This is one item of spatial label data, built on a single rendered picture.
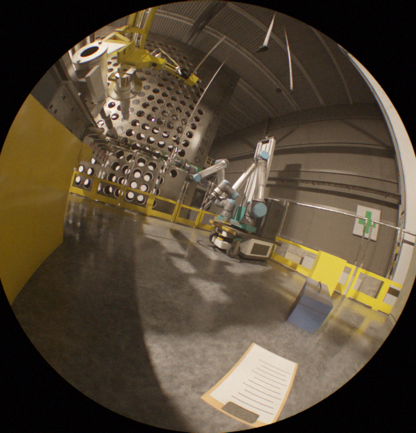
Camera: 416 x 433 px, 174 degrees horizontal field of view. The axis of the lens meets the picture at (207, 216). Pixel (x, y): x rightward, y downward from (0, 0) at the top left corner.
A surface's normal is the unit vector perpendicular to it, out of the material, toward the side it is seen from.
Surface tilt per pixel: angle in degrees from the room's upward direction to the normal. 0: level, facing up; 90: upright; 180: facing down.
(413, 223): 90
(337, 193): 90
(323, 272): 90
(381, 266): 90
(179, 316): 0
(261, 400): 0
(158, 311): 0
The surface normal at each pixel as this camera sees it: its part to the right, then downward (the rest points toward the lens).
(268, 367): 0.32, -0.95
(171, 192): 0.48, 0.21
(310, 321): -0.68, -0.19
